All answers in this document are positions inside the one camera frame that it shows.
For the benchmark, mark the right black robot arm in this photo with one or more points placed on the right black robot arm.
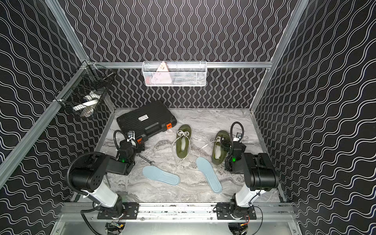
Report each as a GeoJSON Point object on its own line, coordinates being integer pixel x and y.
{"type": "Point", "coordinates": [258, 172]}

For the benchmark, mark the white items in black basket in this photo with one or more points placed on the white items in black basket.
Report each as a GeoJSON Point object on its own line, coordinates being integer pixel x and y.
{"type": "Point", "coordinates": [87, 108]}

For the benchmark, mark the light blue insole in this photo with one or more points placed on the light blue insole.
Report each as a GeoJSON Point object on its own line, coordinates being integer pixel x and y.
{"type": "Point", "coordinates": [207, 170]}
{"type": "Point", "coordinates": [156, 174]}

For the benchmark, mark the white wire wall basket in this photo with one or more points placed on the white wire wall basket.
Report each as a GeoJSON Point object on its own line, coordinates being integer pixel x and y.
{"type": "Point", "coordinates": [183, 73]}

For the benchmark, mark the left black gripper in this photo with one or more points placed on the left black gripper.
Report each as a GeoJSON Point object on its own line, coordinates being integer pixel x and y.
{"type": "Point", "coordinates": [131, 145]}

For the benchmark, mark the silver combination wrench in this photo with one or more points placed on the silver combination wrench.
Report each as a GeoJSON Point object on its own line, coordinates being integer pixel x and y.
{"type": "Point", "coordinates": [146, 159]}

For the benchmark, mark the black wire wall basket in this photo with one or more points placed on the black wire wall basket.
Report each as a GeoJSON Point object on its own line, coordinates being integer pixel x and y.
{"type": "Point", "coordinates": [95, 78]}

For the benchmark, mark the green canvas shoe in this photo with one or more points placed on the green canvas shoe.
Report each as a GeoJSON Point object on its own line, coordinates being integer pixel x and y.
{"type": "Point", "coordinates": [181, 146]}
{"type": "Point", "coordinates": [221, 147]}

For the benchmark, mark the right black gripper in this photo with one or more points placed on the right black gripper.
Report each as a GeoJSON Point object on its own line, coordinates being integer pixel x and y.
{"type": "Point", "coordinates": [244, 148]}

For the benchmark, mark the aluminium front rail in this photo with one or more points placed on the aluminium front rail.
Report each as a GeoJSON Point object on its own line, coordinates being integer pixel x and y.
{"type": "Point", "coordinates": [181, 212]}

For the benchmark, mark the pink triangular card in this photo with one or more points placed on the pink triangular card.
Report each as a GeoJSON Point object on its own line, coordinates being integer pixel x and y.
{"type": "Point", "coordinates": [161, 76]}

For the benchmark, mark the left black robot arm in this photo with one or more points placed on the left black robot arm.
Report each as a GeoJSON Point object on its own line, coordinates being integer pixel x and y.
{"type": "Point", "coordinates": [86, 173]}

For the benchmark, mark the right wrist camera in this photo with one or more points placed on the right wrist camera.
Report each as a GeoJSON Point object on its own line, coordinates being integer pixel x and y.
{"type": "Point", "coordinates": [238, 137]}

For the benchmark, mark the black plastic tool case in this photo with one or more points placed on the black plastic tool case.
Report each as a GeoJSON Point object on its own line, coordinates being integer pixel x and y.
{"type": "Point", "coordinates": [147, 121]}

